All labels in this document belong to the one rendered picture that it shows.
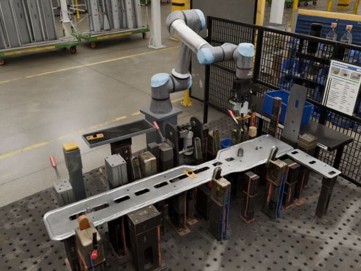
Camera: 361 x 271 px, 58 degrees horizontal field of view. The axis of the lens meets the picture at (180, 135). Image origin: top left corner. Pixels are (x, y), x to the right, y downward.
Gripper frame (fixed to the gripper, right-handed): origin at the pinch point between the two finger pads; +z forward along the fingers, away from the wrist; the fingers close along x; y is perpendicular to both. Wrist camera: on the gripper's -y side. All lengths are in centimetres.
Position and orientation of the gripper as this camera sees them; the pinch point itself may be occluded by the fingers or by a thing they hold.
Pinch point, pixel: (243, 113)
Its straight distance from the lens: 171.9
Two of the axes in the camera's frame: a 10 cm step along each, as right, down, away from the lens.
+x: 6.1, 3.7, -7.0
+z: 0.1, 8.8, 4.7
